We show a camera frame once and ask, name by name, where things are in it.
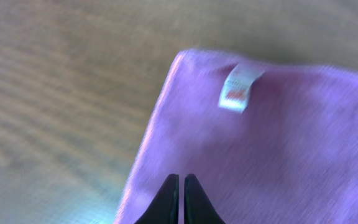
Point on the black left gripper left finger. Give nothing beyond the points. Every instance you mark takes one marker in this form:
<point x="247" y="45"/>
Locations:
<point x="163" y="209"/>

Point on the white cloth label tag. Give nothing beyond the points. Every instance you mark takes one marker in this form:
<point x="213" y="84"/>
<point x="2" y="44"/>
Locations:
<point x="235" y="92"/>

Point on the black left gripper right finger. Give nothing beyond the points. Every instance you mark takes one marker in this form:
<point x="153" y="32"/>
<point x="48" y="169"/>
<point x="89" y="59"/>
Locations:
<point x="197" y="207"/>

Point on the purple microfiber cloth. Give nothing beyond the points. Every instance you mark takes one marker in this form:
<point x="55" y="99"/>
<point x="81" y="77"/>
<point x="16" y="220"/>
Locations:
<point x="290" y="157"/>

